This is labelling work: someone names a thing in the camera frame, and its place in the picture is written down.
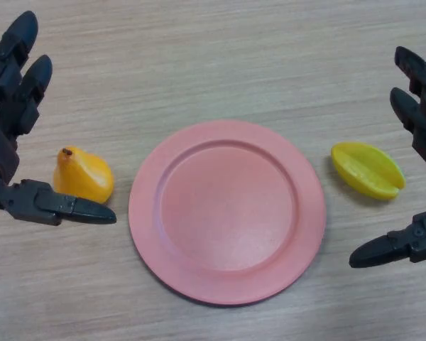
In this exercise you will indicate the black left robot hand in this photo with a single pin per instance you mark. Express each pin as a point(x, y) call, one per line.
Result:
point(3, 156)

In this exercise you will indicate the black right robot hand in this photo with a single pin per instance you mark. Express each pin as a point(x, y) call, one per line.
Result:
point(424, 106)

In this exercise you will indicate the yellow starfruit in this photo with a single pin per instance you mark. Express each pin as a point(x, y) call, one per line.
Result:
point(365, 170)

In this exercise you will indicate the yellow orange pear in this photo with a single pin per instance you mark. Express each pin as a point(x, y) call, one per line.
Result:
point(81, 174)

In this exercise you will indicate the pink round plate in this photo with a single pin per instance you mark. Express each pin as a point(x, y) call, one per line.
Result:
point(227, 213)

